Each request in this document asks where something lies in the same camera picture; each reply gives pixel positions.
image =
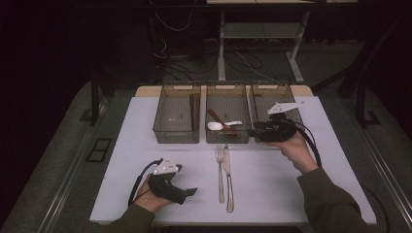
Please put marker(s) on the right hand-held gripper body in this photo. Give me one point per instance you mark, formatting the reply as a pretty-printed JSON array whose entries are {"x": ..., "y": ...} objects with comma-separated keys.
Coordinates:
[{"x": 278, "y": 129}]

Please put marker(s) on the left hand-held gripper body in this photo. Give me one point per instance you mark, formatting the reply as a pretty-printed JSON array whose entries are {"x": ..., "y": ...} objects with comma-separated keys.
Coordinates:
[{"x": 168, "y": 189}]

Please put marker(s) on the smoky clear plastic bin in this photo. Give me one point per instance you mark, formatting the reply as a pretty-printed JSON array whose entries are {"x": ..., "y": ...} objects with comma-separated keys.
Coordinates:
[
  {"x": 175, "y": 113},
  {"x": 228, "y": 100},
  {"x": 262, "y": 103}
]

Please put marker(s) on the white ceramic spoon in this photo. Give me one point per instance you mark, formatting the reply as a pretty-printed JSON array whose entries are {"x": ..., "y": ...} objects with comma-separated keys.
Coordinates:
[{"x": 214, "y": 126}]

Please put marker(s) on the brown wooden spoon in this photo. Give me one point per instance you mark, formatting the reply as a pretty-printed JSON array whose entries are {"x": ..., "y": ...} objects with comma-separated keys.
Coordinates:
[{"x": 215, "y": 116}]

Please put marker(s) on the person's left hand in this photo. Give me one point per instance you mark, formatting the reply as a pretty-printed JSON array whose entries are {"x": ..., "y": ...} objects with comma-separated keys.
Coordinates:
[{"x": 149, "y": 200}]

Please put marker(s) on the person's right hand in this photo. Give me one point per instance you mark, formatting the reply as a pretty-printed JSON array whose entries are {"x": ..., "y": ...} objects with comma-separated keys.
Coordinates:
[{"x": 299, "y": 155}]

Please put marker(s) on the steel fork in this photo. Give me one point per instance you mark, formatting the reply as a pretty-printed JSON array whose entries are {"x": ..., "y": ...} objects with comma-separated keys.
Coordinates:
[{"x": 220, "y": 181}]

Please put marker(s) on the steel table knife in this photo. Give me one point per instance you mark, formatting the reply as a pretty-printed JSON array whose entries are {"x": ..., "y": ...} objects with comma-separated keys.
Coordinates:
[{"x": 227, "y": 165}]

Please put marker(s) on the white table cover sheet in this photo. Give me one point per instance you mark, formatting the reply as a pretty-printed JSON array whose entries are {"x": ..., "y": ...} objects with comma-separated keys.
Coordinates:
[{"x": 275, "y": 194}]

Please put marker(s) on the white metal desk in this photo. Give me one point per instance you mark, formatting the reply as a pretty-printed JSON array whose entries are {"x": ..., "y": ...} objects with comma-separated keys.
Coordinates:
[{"x": 221, "y": 48}]

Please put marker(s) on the black slanted metal stand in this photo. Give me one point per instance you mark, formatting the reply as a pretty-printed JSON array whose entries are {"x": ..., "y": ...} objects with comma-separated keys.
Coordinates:
[{"x": 351, "y": 82}]

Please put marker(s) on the metal floor rail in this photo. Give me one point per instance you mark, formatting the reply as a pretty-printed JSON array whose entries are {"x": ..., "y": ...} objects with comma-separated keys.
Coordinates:
[
  {"x": 63, "y": 191},
  {"x": 390, "y": 181}
]

